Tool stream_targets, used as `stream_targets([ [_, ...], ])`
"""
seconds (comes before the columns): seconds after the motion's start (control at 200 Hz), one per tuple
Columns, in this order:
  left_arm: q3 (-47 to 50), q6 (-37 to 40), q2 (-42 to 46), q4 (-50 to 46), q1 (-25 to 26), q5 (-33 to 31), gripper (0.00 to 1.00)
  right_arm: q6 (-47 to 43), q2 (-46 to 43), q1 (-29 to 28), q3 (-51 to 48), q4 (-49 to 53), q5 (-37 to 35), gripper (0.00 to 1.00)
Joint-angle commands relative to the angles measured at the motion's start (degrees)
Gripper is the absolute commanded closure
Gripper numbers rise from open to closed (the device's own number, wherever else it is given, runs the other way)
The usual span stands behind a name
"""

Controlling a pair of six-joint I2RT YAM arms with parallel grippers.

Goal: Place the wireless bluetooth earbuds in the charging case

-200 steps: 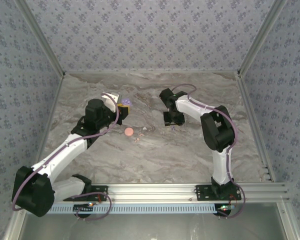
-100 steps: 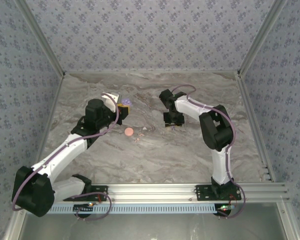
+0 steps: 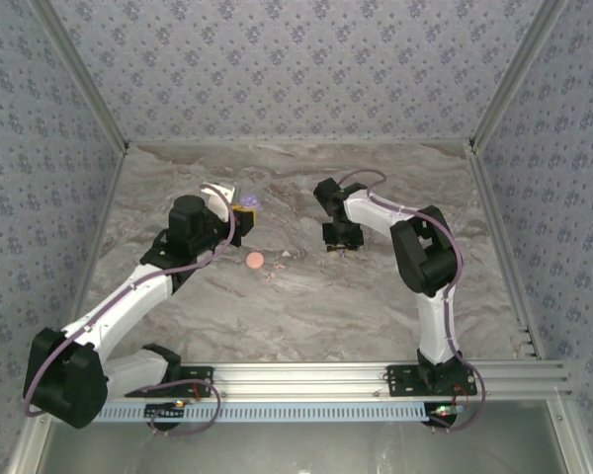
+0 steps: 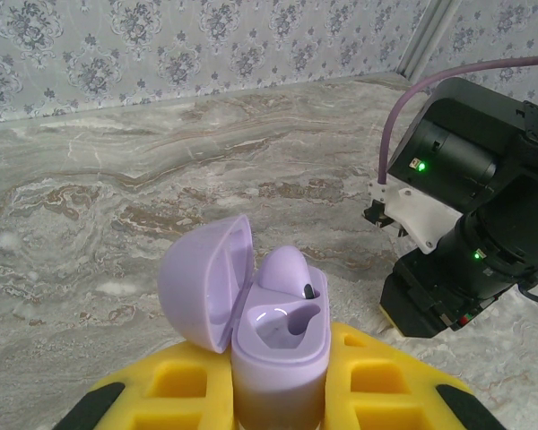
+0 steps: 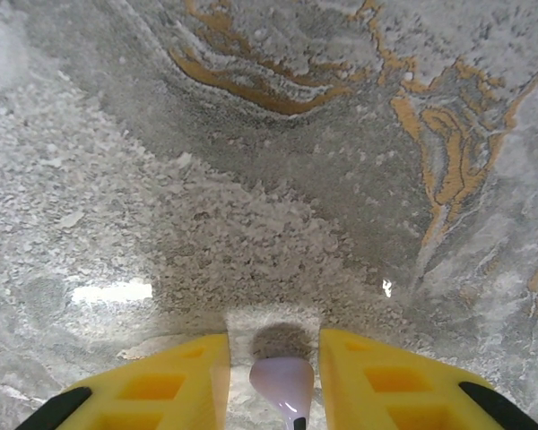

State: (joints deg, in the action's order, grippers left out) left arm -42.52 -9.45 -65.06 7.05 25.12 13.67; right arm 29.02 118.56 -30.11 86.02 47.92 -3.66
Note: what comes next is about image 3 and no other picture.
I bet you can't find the left controller board with LED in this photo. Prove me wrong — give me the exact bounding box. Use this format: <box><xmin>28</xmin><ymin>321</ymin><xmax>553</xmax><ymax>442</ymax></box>
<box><xmin>144</xmin><ymin>400</ymin><xmax>188</xmax><ymax>422</ymax></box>

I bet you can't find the controller board with led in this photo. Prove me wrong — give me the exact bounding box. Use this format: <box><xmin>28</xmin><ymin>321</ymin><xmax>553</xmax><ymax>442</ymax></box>
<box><xmin>424</xmin><ymin>402</ymin><xmax>465</xmax><ymax>427</ymax></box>
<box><xmin>144</xmin><ymin>400</ymin><xmax>188</xmax><ymax>422</ymax></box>

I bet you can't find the right controller board with LED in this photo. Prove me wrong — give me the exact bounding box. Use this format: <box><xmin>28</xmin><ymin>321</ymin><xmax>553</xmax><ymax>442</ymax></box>
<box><xmin>424</xmin><ymin>402</ymin><xmax>465</xmax><ymax>427</ymax></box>

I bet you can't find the grey metal shelf panel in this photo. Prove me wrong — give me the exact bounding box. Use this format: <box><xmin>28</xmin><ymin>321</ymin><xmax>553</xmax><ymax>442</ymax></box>
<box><xmin>9</xmin><ymin>399</ymin><xmax>589</xmax><ymax>474</ymax></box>

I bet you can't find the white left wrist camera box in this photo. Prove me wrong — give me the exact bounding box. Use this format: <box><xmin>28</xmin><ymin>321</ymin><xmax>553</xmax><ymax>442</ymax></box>
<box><xmin>201</xmin><ymin>181</ymin><xmax>239</xmax><ymax>223</ymax></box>

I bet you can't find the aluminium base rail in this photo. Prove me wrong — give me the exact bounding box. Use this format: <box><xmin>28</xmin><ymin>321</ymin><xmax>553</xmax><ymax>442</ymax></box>
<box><xmin>34</xmin><ymin>361</ymin><xmax>573</xmax><ymax>400</ymax></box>

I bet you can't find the white slotted cable duct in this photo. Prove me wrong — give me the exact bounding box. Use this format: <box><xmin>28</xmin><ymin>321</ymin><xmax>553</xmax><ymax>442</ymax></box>
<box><xmin>98</xmin><ymin>400</ymin><xmax>468</xmax><ymax>425</ymax></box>

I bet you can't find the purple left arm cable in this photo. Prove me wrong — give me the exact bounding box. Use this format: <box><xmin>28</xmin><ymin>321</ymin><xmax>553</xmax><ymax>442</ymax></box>
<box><xmin>22</xmin><ymin>183</ymin><xmax>222</xmax><ymax>438</ymax></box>

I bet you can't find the aluminium corner post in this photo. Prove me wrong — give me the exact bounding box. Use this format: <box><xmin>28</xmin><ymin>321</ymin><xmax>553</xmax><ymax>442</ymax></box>
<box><xmin>32</xmin><ymin>0</ymin><xmax>130</xmax><ymax>149</ymax></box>
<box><xmin>468</xmin><ymin>0</ymin><xmax>569</xmax><ymax>149</ymax></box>

